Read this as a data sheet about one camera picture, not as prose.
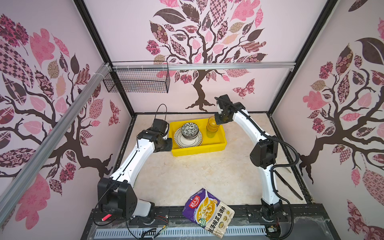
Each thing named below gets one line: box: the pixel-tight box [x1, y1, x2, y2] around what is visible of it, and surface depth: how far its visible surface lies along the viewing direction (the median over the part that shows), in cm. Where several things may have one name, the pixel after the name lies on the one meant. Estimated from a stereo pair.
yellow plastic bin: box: [169, 118, 227, 157], surface depth 100 cm
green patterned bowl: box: [181, 122, 199, 140], surface depth 100 cm
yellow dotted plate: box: [173, 128, 203, 149], surface depth 100 cm
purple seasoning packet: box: [182, 188, 235, 239], surface depth 75 cm
